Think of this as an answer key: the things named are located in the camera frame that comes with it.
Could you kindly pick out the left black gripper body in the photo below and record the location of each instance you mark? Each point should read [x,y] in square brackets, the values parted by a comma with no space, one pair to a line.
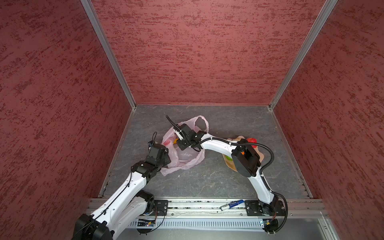
[164,161]

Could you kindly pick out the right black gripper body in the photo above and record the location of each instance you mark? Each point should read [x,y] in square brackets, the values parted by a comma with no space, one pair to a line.
[184,143]

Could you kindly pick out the pink translucent plastic bag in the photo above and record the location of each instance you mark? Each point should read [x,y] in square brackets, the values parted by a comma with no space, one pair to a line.
[188,158]

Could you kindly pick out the pink faceted plastic bowl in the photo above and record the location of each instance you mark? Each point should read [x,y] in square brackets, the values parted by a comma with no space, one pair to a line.
[248,164]

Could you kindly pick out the fake red apple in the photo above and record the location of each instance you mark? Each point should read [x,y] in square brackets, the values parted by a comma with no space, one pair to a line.
[252,140]

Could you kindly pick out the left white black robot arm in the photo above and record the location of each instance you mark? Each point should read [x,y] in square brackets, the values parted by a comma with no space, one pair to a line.
[127,203]

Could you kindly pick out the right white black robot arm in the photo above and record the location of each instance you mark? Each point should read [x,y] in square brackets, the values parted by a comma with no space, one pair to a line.
[264,192]

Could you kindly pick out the left small circuit board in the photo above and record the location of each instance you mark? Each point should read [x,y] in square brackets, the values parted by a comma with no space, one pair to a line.
[143,223]

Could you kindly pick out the small circuit board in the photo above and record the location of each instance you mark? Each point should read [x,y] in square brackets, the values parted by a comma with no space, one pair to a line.
[143,223]
[270,226]

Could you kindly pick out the blue white marker pen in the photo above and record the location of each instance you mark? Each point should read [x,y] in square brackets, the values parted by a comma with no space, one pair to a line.
[231,205]

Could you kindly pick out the right small circuit board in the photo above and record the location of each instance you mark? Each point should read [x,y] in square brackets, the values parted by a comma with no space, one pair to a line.
[270,226]

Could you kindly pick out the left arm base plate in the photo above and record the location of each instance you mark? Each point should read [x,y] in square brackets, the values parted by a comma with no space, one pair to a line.
[159,207]

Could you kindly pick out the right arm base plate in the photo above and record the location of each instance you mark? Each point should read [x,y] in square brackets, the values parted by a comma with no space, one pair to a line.
[256,208]

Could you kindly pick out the aluminium front rail frame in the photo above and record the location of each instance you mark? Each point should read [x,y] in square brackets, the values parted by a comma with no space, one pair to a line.
[205,214]

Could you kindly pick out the left aluminium corner post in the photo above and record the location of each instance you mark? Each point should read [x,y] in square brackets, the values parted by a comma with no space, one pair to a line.
[92,16]

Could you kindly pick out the aluminium corner post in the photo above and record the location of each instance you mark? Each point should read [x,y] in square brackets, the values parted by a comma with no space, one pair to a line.
[318,24]
[92,16]

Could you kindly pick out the right aluminium corner post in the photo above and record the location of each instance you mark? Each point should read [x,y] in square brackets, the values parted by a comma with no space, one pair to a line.
[318,24]

